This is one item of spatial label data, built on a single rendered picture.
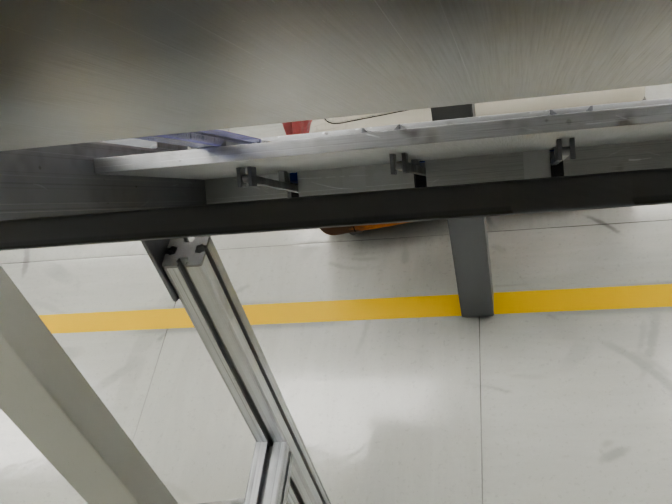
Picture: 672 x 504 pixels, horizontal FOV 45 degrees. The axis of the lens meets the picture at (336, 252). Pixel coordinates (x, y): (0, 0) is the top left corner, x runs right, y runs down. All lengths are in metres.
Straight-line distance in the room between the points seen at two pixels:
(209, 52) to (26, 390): 0.70
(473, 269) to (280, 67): 1.18
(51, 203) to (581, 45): 0.36
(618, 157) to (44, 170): 0.43
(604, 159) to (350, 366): 0.85
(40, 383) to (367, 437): 0.66
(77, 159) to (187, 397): 1.00
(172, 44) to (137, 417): 1.37
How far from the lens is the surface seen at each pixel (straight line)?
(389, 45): 0.18
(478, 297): 1.42
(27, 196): 0.49
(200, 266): 0.76
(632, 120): 0.49
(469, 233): 1.30
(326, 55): 0.19
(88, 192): 0.54
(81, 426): 0.91
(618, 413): 1.36
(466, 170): 0.67
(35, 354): 0.84
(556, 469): 1.30
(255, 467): 0.99
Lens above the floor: 1.15
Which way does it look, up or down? 45 degrees down
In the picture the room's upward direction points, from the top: 17 degrees counter-clockwise
